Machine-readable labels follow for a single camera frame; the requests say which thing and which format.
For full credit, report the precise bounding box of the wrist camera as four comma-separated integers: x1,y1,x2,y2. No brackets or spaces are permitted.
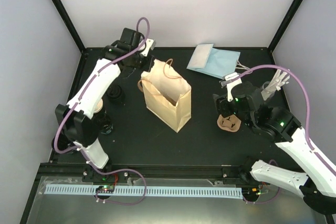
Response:
138,38,156,57
220,72,242,102

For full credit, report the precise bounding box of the black cup lids stack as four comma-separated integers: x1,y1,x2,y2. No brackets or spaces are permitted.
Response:
107,84,124,103

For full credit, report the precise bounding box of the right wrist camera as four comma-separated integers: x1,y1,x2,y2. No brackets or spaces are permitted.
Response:
220,72,242,102

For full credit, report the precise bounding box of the left small circuit board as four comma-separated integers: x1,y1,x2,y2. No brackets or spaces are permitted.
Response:
96,185,115,194

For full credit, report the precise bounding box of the single paper cup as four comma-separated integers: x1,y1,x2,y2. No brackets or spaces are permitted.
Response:
94,99,103,113

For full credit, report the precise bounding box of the small circuit board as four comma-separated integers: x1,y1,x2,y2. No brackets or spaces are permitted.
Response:
96,185,115,194
242,186,269,196

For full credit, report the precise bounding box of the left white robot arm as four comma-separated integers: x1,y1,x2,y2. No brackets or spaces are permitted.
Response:
52,28,156,182

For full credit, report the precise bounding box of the light blue cable duct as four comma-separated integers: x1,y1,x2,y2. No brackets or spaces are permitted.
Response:
44,184,243,199

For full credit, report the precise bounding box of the brown paper bag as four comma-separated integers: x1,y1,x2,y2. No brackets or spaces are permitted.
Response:
138,58,192,133

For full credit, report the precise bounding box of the black mounting rail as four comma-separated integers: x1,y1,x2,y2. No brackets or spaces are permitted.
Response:
37,163,247,184

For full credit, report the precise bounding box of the blue paper bag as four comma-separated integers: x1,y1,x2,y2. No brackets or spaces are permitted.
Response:
186,48,249,79

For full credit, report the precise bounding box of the left black frame post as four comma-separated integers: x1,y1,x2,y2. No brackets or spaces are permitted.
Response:
51,0,86,52

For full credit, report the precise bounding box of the right small circuit board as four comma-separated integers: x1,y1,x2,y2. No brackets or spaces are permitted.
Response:
242,186,269,196

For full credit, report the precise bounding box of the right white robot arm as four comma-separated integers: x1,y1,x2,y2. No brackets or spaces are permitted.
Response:
213,80,335,215

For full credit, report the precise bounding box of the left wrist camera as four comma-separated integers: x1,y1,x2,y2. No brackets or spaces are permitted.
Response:
138,38,156,57

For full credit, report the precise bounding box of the black cup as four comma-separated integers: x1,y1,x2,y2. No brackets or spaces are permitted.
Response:
57,135,70,152

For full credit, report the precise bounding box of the right black frame post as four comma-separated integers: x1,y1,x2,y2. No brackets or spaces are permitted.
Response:
268,0,303,53

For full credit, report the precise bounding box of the black frame post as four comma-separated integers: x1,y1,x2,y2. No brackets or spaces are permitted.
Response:
51,0,86,52
268,0,303,53

